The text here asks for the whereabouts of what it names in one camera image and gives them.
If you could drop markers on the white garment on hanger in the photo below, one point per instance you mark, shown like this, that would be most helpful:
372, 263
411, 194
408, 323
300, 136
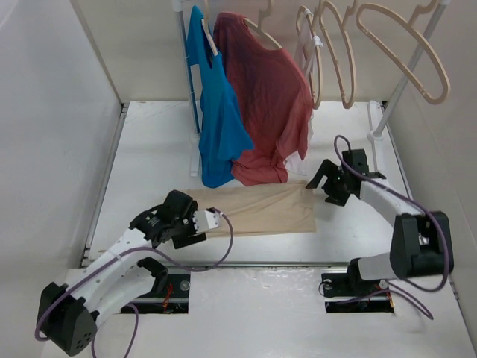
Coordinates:
299, 131

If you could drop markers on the white clothes rack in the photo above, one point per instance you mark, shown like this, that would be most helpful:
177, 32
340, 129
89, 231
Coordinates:
376, 134

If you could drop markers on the beige hanger under blue shirt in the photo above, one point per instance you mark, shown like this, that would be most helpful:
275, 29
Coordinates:
206, 30

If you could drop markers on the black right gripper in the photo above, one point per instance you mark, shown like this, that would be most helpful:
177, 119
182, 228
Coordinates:
329, 169

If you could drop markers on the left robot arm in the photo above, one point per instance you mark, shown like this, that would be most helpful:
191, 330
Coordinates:
70, 313

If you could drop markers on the blue t-shirt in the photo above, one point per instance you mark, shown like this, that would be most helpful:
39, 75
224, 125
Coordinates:
223, 137

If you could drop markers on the beige trousers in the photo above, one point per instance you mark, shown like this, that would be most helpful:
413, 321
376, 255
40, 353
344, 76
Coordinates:
265, 209

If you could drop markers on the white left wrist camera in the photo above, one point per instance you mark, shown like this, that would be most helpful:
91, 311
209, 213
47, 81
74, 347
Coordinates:
206, 220

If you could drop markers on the beige hanger under white garment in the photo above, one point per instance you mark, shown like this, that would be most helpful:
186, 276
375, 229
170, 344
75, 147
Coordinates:
308, 53

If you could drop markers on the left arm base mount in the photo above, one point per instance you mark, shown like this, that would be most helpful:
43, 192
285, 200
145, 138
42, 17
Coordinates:
171, 297

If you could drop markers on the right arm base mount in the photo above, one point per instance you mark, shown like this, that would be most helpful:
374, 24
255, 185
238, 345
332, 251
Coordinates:
347, 292

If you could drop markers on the red t-shirt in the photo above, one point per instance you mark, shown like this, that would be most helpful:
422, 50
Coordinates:
265, 82

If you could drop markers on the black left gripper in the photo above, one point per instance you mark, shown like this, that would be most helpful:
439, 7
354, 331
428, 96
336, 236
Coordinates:
191, 235

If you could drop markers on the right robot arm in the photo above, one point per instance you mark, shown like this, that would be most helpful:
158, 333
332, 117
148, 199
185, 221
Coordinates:
421, 242

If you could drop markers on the beige hanger under red shirt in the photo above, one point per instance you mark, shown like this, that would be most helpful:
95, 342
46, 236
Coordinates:
257, 27

